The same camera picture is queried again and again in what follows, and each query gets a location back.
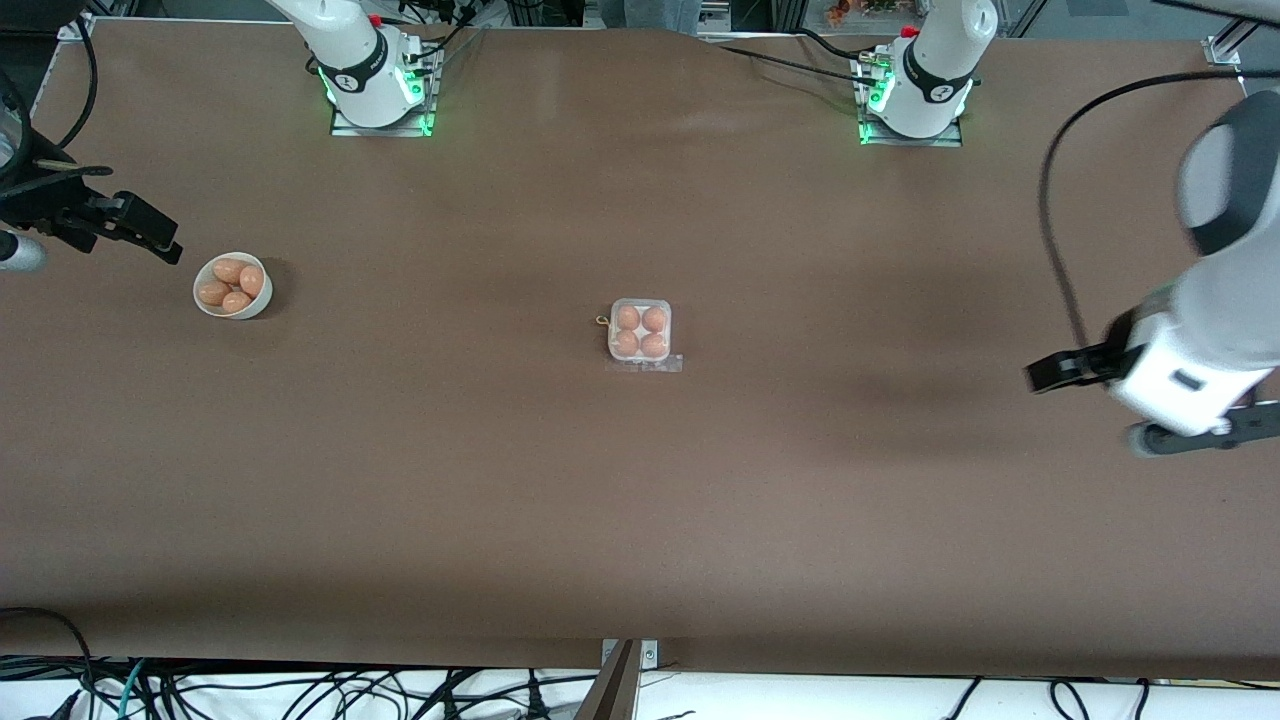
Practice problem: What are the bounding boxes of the clear plastic egg box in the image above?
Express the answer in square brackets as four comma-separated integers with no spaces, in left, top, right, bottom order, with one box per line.
[596,298,673,363]

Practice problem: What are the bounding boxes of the white round bowl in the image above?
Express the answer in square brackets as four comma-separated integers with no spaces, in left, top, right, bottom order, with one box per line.
[192,251,274,321]

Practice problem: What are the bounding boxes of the orange background items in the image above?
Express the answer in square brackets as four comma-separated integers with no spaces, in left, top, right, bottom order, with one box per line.
[825,0,901,26]

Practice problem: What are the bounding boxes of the brown table cover sheet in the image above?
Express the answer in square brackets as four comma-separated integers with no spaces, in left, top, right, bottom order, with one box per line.
[0,18,1280,683]

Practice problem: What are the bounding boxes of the person in blue jeans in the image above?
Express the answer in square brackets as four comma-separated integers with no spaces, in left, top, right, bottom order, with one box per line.
[600,0,701,36]

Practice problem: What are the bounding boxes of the black base cable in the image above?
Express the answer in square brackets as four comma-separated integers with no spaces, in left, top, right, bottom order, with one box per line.
[790,27,891,63]
[395,0,491,61]
[700,40,876,83]

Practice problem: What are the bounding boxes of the black looped floor cable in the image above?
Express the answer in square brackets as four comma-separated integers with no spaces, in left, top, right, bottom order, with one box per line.
[0,607,96,720]

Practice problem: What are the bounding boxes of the teal floor cable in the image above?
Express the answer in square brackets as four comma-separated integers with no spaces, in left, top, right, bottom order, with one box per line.
[115,658,149,720]

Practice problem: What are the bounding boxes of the grey camera mount pole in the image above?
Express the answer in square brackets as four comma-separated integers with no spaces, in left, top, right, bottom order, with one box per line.
[573,640,641,720]

